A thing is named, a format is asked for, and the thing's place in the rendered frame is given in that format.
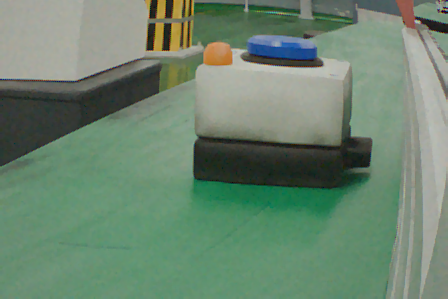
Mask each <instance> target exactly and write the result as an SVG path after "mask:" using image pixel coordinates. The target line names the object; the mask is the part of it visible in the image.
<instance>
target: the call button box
mask: <svg viewBox="0 0 448 299"><path fill-rule="evenodd" d="M232 51H233V64H232V65H223V66H218V65H208V64H202V65H200V66H199V67H198V69H197V71H196V99H195V101H194V132H195V135H196V136H198V137H199V138H198V139H196V140H195V141H194V144H193V157H194V158H193V174H194V177H195V178H197V179H202V180H213V181H225V182H236V183H247V184H269V185H281V186H289V185H292V186H302V187H309V186H312V187H322V188H324V187H332V188H335V187H338V185H339V183H340V181H341V178H342V176H343V173H344V170H345V167H348V166H349V167H359V168H364V167H369V166H371V158H372V147H373V139H371V137H365V136H351V126H350V125H349V123H350V120H351V118H352V116H351V112H352V98H353V96H352V83H353V80H352V66H351V63H349V62H347V61H345V60H336V59H323V58H321V57H316V58H314V59H309V58H306V59H294V58H292V59H286V58H273V57H267V56H264V55H259V54H254V53H250V52H247V51H244V50H238V49H232Z"/></svg>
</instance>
